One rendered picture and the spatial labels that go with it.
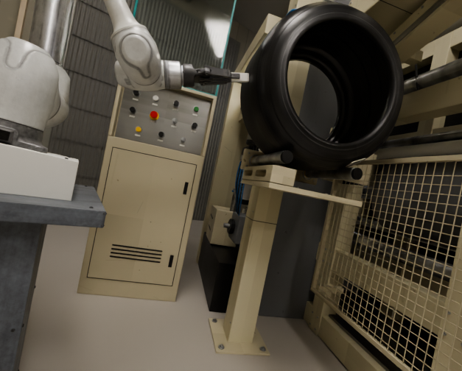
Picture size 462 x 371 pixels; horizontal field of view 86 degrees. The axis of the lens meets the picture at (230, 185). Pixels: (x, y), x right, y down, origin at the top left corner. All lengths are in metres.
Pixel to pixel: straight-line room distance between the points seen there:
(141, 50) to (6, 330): 0.77
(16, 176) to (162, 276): 1.07
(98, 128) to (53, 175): 3.30
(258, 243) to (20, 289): 0.89
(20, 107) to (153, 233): 0.96
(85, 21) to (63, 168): 3.71
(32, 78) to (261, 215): 0.97
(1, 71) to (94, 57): 3.39
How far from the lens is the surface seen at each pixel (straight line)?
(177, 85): 0.92
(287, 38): 0.95
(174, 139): 1.56
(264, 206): 1.23
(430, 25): 1.37
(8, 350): 0.93
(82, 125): 4.02
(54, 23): 1.12
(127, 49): 0.72
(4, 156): 0.75
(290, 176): 0.86
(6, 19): 4.37
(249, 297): 1.34
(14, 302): 0.87
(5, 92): 0.84
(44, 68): 0.87
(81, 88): 4.09
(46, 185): 0.75
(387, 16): 1.49
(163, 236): 1.54
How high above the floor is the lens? 0.78
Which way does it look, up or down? 1 degrees down
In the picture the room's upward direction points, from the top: 12 degrees clockwise
